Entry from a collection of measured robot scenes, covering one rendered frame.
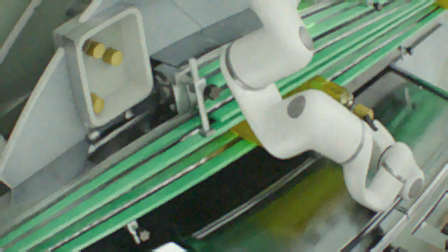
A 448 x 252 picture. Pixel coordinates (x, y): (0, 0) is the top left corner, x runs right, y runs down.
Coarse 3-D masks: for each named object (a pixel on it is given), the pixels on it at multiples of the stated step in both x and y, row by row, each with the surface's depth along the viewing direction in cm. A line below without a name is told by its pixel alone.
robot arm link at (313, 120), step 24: (240, 96) 115; (264, 96) 116; (312, 96) 109; (264, 120) 115; (288, 120) 110; (312, 120) 108; (336, 120) 109; (264, 144) 115; (288, 144) 112; (312, 144) 111; (336, 144) 111
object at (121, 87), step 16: (128, 16) 145; (96, 32) 137; (112, 32) 148; (128, 32) 148; (80, 48) 135; (128, 48) 151; (144, 48) 148; (80, 64) 137; (96, 64) 149; (128, 64) 155; (144, 64) 150; (96, 80) 150; (112, 80) 153; (128, 80) 157; (144, 80) 153; (112, 96) 153; (128, 96) 152; (144, 96) 152; (112, 112) 148
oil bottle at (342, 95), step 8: (312, 80) 164; (320, 80) 163; (328, 80) 163; (312, 88) 162; (320, 88) 160; (328, 88) 160; (336, 88) 159; (344, 88) 159; (336, 96) 157; (344, 96) 156; (352, 96) 158; (344, 104) 156
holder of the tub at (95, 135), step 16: (96, 16) 144; (112, 16) 141; (80, 32) 138; (80, 80) 141; (80, 96) 145; (80, 112) 149; (128, 112) 159; (144, 112) 158; (96, 128) 156; (112, 128) 155; (96, 144) 151
